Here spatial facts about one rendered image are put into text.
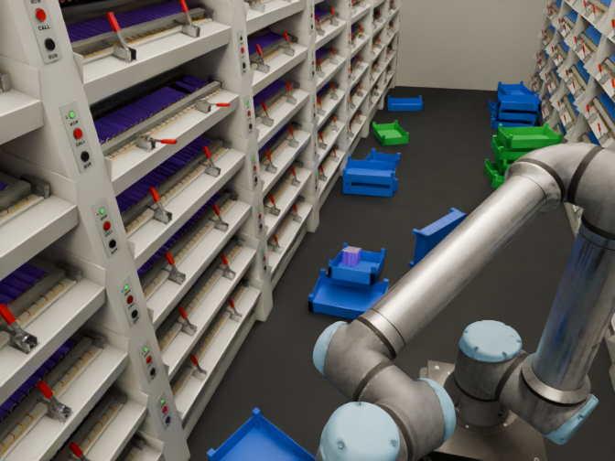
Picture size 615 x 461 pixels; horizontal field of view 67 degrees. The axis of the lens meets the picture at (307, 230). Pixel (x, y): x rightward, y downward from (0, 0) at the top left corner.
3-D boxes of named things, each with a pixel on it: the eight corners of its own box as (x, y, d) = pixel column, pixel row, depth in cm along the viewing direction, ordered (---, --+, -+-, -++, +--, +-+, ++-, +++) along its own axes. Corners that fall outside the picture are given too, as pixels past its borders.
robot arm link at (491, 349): (474, 348, 143) (484, 305, 133) (525, 384, 131) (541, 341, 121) (442, 373, 135) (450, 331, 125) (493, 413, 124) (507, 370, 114)
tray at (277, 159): (308, 142, 219) (317, 115, 211) (259, 202, 170) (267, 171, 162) (269, 126, 221) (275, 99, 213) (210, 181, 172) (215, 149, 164)
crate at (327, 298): (387, 293, 202) (388, 278, 198) (379, 325, 186) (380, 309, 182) (321, 282, 210) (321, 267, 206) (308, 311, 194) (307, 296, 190)
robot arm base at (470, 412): (505, 379, 145) (512, 357, 139) (512, 433, 130) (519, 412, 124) (443, 368, 149) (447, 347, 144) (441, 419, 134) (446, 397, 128)
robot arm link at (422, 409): (410, 354, 73) (354, 380, 65) (472, 404, 65) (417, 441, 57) (395, 399, 76) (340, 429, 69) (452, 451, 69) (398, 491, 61)
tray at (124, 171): (236, 108, 142) (242, 79, 137) (111, 200, 94) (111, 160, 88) (178, 85, 144) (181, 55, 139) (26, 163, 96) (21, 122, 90)
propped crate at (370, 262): (342, 258, 225) (344, 242, 223) (383, 264, 220) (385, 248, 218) (327, 278, 197) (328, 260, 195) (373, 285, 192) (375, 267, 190)
